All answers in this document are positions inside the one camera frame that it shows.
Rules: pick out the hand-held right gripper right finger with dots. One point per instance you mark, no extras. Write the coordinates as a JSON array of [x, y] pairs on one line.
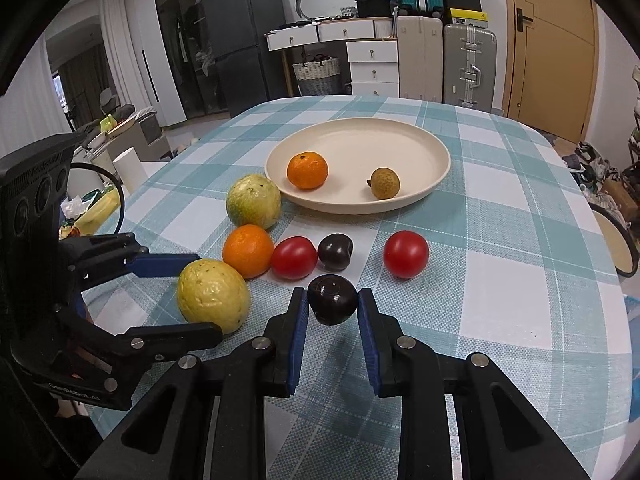
[[367, 345]]

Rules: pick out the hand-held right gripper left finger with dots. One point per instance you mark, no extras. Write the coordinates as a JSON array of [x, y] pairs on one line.
[[299, 340]]

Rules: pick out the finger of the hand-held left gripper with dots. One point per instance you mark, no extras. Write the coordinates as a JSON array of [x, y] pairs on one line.
[[160, 265], [170, 340]]

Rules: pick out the dark plum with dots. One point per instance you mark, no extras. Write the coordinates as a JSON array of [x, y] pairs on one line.
[[332, 300], [335, 251]]

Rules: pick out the red tomato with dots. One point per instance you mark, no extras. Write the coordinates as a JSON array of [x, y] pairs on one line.
[[295, 258], [406, 254]]

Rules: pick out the large orange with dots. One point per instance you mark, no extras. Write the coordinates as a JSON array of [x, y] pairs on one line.
[[248, 251]]

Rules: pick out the green yellow passion fruit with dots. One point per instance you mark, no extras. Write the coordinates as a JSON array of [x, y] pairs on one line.
[[253, 201]]

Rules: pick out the cream round plate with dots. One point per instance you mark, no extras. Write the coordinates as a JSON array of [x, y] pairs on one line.
[[350, 145]]

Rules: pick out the yellow packet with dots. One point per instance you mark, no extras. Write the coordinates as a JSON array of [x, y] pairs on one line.
[[95, 212]]

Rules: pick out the white paper roll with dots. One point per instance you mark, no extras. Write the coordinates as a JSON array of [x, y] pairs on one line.
[[131, 170]]

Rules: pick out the grey box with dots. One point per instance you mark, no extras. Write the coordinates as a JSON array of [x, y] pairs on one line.
[[150, 135]]

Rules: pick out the teal checkered tablecloth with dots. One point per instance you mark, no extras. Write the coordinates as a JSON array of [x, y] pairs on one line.
[[500, 285]]

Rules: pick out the brown longan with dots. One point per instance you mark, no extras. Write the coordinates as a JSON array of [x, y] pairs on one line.
[[386, 183]]

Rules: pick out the small mandarin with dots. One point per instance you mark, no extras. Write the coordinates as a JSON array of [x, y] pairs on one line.
[[307, 170]]

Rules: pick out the white wardrobe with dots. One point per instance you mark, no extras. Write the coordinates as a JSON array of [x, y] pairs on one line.
[[150, 85]]

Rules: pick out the white curtain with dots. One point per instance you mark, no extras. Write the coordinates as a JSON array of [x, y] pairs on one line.
[[112, 50]]

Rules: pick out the dark glass cabinet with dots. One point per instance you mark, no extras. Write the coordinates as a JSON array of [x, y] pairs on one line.
[[175, 35]]

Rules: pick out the woven laundry basket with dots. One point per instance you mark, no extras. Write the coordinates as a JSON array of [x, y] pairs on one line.
[[317, 77]]

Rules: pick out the dark grey refrigerator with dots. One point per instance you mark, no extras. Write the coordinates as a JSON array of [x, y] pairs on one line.
[[235, 25]]

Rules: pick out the black rimmed round stool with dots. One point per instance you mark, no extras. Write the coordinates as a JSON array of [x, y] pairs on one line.
[[612, 240]]

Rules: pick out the white drawer desk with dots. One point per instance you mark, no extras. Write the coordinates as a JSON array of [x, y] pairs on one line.
[[372, 60]]

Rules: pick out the pile of shoes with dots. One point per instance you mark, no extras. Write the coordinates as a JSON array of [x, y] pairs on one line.
[[595, 170]]

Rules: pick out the beige suitcase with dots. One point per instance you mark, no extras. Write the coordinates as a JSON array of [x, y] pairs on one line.
[[420, 60]]

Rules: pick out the silver suitcase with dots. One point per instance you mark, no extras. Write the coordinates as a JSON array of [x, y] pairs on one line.
[[467, 65]]

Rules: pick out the shoe rack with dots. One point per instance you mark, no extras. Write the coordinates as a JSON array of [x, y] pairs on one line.
[[632, 135]]

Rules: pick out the wooden door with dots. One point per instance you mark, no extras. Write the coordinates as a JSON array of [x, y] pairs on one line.
[[555, 60]]

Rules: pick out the yellow black box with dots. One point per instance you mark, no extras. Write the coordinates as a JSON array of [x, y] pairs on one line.
[[467, 17]]

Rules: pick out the white oval frame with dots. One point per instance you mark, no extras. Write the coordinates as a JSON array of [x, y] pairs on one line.
[[299, 5]]

